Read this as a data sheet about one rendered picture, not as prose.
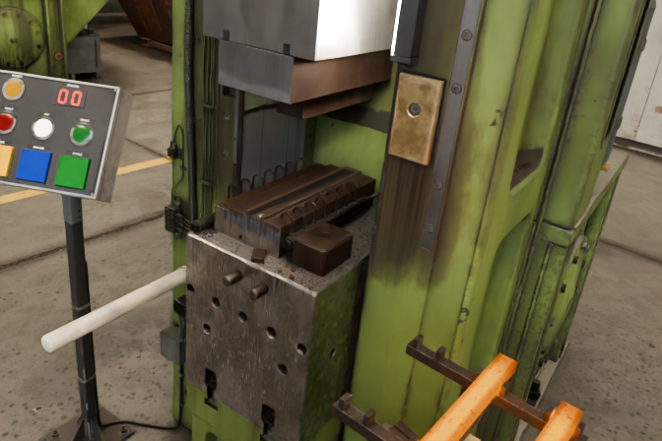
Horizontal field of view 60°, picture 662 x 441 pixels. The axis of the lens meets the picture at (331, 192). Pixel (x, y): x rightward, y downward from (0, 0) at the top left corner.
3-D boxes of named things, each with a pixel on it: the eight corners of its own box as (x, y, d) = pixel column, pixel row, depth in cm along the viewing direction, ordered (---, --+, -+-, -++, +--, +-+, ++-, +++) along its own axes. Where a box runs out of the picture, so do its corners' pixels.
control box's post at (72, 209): (89, 442, 189) (63, 126, 147) (82, 436, 191) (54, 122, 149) (99, 435, 192) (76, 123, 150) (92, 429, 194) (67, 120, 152)
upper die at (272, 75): (290, 104, 116) (294, 57, 112) (218, 84, 126) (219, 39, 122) (390, 79, 149) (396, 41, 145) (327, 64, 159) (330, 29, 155)
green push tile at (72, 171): (82, 189, 138) (89, 159, 139) (53, 184, 139) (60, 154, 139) (86, 190, 140) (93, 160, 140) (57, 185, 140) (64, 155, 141)
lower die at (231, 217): (278, 258, 130) (281, 224, 127) (214, 228, 140) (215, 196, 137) (372, 204, 163) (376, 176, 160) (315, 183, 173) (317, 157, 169)
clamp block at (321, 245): (322, 278, 124) (325, 251, 122) (291, 264, 128) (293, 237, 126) (352, 258, 134) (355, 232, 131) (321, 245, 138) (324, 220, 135)
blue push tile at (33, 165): (44, 182, 139) (50, 153, 140) (15, 178, 140) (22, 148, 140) (48, 184, 141) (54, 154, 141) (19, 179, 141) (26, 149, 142)
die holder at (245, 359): (297, 454, 136) (314, 293, 119) (184, 380, 155) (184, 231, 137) (406, 341, 180) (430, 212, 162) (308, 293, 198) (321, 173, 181)
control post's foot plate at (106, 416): (81, 474, 178) (79, 452, 175) (39, 438, 189) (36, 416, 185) (138, 432, 195) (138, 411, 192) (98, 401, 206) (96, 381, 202)
